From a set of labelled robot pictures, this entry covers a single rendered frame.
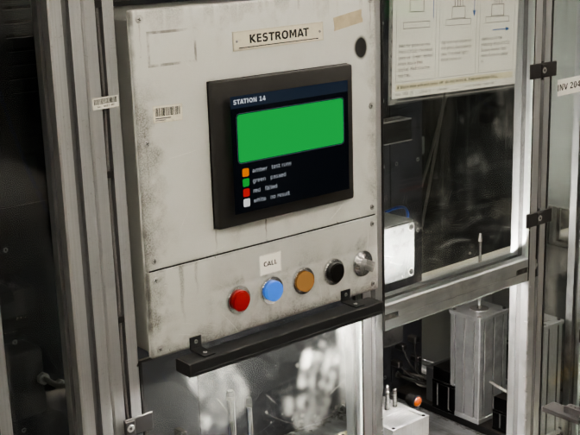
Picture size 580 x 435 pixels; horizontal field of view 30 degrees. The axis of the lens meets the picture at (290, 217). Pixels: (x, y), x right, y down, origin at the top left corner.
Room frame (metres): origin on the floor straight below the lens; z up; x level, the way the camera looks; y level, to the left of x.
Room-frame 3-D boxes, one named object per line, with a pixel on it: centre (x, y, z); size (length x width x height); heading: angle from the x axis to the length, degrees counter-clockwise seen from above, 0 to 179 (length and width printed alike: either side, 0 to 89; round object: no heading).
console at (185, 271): (1.57, 0.10, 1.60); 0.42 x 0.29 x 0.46; 129
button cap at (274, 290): (1.48, 0.03, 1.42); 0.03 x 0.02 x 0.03; 129
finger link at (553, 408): (1.58, -0.43, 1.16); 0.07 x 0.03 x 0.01; 39
